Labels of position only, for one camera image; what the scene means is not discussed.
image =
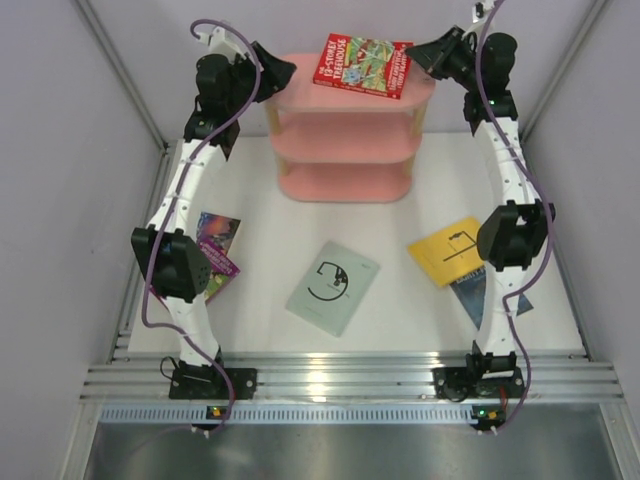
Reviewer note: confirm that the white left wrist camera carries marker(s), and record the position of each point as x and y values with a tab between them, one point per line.
220	41

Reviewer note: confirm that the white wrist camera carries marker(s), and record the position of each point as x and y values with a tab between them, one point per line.
220	41
483	14

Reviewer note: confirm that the dark blue book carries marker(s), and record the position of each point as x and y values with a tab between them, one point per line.
470	291

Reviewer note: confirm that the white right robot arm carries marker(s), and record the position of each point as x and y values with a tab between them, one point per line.
515	232

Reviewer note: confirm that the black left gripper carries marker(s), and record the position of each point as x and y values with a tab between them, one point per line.
275	74

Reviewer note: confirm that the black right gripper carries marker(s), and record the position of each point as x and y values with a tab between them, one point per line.
434	55

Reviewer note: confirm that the pink three-tier shelf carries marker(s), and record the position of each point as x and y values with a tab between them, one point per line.
339	146

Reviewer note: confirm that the purple treehouse book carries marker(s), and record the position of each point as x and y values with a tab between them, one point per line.
215	236

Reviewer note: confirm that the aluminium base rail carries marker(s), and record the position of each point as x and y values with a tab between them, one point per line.
405	326

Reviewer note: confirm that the yellow Little Prince book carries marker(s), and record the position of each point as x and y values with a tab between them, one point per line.
450	253

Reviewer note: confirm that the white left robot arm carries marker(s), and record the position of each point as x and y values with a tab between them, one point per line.
174	267

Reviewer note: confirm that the pale green hardcover book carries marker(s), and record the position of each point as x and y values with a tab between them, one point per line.
332	288

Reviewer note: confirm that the red treehouse book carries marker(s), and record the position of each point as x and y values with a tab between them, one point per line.
364	65

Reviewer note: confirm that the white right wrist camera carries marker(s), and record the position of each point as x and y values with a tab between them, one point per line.
483	14

